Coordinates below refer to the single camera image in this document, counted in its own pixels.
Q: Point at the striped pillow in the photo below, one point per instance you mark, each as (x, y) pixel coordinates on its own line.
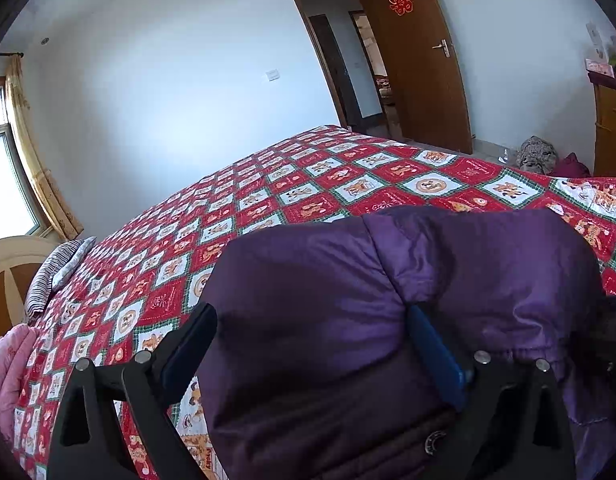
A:
(53, 272)

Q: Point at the brown wooden door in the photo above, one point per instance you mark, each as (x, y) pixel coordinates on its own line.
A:
(423, 90)

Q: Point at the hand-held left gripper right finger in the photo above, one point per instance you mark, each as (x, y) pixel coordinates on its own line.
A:
(435, 355)

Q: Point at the dark curtain rod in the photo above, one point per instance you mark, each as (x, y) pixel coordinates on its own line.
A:
(10, 54)

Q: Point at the dark red cloth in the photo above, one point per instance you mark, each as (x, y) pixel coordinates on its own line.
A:
(570, 166)

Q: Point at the purple padded jacket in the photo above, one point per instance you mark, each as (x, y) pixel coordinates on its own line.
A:
(313, 300)

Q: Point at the yellow curtain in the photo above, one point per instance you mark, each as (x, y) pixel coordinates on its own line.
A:
(38, 160)

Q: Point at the brown door frame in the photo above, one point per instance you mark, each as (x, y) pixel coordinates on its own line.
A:
(313, 45)

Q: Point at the white wall switch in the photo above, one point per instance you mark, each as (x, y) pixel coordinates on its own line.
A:
(273, 75)

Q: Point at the grey cloth heap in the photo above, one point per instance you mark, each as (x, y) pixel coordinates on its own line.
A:
(536, 155)

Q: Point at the wooden cabinet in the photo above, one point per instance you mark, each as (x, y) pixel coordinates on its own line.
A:
(613, 130)

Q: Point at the pink folded quilt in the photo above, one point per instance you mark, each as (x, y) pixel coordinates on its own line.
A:
(10, 370)

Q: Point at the red printed bed sheet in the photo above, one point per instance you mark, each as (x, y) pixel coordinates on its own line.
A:
(268, 185)

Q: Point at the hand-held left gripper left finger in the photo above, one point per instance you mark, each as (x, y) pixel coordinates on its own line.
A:
(188, 350)

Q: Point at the pink box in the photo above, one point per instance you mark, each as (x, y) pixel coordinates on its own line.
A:
(599, 67)

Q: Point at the window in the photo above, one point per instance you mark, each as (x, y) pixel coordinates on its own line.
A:
(8, 180)

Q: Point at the cream wooden headboard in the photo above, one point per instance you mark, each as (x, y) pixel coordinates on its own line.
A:
(13, 270)

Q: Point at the white carton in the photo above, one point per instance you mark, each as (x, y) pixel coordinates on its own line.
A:
(597, 42)

